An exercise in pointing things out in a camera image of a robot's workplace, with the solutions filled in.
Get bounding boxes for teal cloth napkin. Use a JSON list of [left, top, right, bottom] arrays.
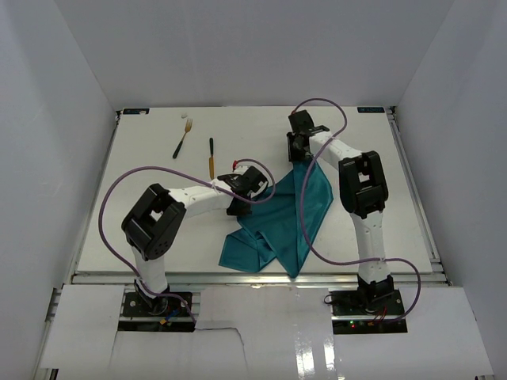
[[219, 162, 334, 278]]

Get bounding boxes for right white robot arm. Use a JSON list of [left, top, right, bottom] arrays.
[[288, 110, 395, 308]]

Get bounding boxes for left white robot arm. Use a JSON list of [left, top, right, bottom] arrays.
[[121, 165, 269, 315]]

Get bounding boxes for right blue table label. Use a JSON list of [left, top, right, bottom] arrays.
[[356, 106, 385, 114]]

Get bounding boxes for blue table label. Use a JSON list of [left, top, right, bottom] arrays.
[[356, 106, 385, 114], [122, 108, 150, 115]]

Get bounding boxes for white cardboard front cover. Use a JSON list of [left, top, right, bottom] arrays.
[[40, 285, 492, 379]]

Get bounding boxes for left blue table label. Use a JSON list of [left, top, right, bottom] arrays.
[[122, 108, 150, 115]]

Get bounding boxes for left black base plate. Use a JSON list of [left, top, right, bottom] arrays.
[[121, 292, 189, 317]]

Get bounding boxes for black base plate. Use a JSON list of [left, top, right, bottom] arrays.
[[121, 292, 189, 317], [323, 290, 405, 317]]

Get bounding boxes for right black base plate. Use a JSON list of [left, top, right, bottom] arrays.
[[323, 290, 405, 317]]

